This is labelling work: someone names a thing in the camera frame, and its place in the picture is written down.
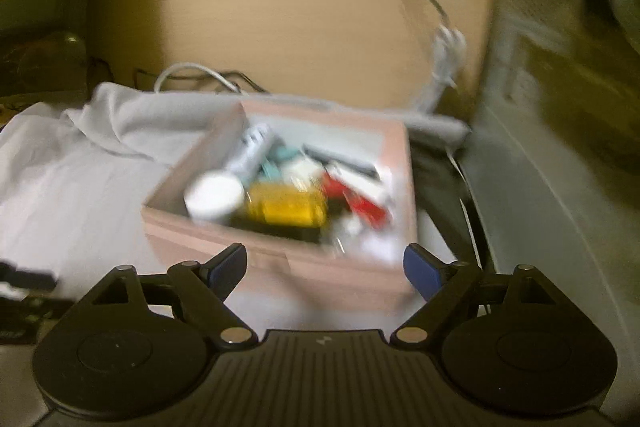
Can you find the pink cardboard box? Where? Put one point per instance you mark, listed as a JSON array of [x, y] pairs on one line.
[[320, 272]]

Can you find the yellow rectangular object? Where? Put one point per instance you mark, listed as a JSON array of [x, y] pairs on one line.
[[285, 204]]

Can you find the white round jar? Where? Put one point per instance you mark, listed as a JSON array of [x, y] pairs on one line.
[[212, 194]]

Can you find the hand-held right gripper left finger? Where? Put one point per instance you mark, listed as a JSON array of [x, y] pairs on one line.
[[227, 264]]

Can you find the white charger block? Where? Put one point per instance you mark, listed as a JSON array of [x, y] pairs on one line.
[[302, 169]]

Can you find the grey table cloth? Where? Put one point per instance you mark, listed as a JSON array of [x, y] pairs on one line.
[[75, 187]]

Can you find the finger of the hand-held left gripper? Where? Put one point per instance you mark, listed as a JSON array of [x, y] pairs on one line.
[[30, 279]]

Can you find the white black-striped object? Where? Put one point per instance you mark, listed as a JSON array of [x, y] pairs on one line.
[[250, 152]]

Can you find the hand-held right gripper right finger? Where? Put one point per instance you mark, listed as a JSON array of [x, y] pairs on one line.
[[420, 272]]

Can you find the small red object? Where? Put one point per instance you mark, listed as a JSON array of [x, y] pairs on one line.
[[365, 207]]

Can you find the teal plastic clip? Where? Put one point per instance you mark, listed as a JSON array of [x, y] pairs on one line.
[[272, 167]]

